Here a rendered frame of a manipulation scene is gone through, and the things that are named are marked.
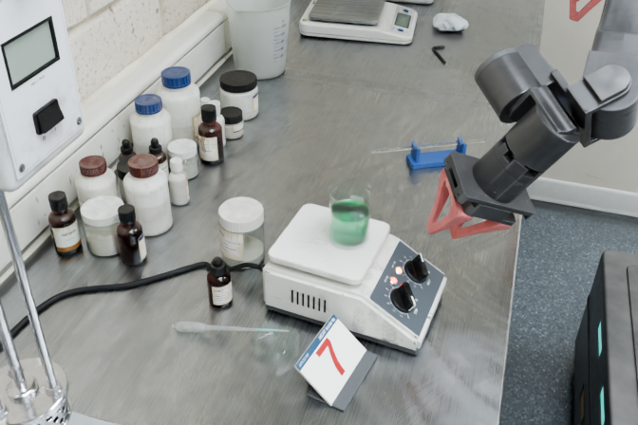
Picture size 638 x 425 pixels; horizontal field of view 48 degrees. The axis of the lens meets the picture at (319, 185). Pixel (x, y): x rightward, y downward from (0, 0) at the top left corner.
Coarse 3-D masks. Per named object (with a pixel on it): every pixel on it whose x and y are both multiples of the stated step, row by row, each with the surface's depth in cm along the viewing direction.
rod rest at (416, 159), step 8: (416, 144) 117; (464, 144) 117; (416, 152) 116; (432, 152) 120; (440, 152) 120; (448, 152) 120; (464, 152) 118; (408, 160) 118; (416, 160) 117; (424, 160) 117; (432, 160) 117; (440, 160) 118; (416, 168) 117
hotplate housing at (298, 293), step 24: (384, 264) 87; (264, 288) 87; (288, 288) 85; (312, 288) 84; (336, 288) 83; (360, 288) 82; (288, 312) 88; (312, 312) 86; (336, 312) 84; (360, 312) 82; (384, 312) 82; (432, 312) 86; (360, 336) 85; (384, 336) 83; (408, 336) 82
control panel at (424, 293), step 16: (400, 256) 89; (384, 272) 86; (432, 272) 90; (384, 288) 84; (416, 288) 87; (432, 288) 88; (384, 304) 82; (432, 304) 86; (400, 320) 82; (416, 320) 83
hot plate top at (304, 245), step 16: (304, 208) 92; (320, 208) 92; (304, 224) 90; (320, 224) 90; (384, 224) 90; (288, 240) 87; (304, 240) 87; (320, 240) 87; (384, 240) 87; (272, 256) 84; (288, 256) 84; (304, 256) 84; (320, 256) 84; (336, 256) 84; (352, 256) 84; (368, 256) 84; (320, 272) 82; (336, 272) 82; (352, 272) 82
